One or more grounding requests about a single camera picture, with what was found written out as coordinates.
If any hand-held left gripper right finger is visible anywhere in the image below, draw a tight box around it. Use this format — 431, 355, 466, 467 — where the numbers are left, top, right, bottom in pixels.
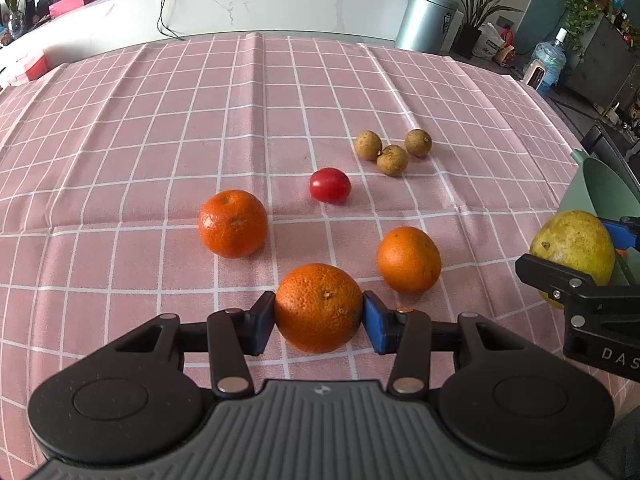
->
362, 290, 527, 397

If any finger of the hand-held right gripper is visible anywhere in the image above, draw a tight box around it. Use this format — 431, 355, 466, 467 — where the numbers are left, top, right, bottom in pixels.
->
515, 254, 640, 354
597, 216, 640, 252

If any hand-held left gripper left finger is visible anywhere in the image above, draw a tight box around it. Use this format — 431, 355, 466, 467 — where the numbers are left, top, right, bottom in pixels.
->
107, 291, 277, 397

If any yellow-green pear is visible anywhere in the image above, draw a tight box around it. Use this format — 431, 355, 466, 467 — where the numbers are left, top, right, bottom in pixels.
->
529, 210, 617, 310

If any green bowl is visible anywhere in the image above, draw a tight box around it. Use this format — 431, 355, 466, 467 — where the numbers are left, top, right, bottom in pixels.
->
556, 149, 640, 288

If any red cherry tomato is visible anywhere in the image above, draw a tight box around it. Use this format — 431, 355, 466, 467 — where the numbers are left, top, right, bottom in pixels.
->
308, 167, 351, 206

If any brown longan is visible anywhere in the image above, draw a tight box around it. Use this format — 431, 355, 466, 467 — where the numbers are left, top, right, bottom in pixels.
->
376, 144, 410, 177
354, 130, 383, 162
404, 129, 433, 158

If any black wooden chair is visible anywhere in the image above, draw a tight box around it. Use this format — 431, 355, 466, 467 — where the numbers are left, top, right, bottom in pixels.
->
582, 120, 640, 196

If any grey cabinet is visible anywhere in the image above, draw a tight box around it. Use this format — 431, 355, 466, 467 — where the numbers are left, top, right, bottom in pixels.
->
560, 10, 640, 111

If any white pink small appliance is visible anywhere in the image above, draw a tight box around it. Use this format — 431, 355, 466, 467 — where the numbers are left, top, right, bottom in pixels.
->
522, 60, 548, 91

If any large blue water bottle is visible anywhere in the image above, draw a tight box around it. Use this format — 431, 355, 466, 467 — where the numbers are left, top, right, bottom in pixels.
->
530, 27, 568, 96

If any red orange small object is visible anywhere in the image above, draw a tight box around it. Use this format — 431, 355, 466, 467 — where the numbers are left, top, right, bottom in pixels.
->
497, 27, 517, 67

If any pink checked tablecloth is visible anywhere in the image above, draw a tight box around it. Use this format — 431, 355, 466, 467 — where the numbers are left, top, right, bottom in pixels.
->
0, 31, 632, 466

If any hanging green pothos plant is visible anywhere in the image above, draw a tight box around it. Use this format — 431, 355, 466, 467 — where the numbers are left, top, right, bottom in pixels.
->
555, 0, 616, 56

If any white plastic bag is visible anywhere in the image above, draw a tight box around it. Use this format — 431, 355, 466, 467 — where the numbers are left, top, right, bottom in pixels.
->
472, 22, 508, 59

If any potted plant black pot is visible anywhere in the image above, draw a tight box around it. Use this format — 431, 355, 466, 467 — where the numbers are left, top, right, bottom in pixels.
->
440, 0, 536, 60

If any grey metal trash can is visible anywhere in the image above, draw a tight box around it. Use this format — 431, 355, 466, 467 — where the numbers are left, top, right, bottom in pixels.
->
395, 0, 460, 55

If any white marble tv console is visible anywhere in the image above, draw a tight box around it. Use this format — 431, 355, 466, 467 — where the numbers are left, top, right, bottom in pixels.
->
0, 0, 416, 77

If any red and white box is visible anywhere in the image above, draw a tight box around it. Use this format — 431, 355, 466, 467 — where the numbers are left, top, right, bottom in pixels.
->
7, 52, 51, 86

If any pink box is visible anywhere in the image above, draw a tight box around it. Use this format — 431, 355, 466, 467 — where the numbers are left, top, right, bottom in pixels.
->
47, 0, 96, 18

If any black cable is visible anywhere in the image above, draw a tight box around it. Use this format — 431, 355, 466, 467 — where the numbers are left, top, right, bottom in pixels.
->
157, 0, 188, 41

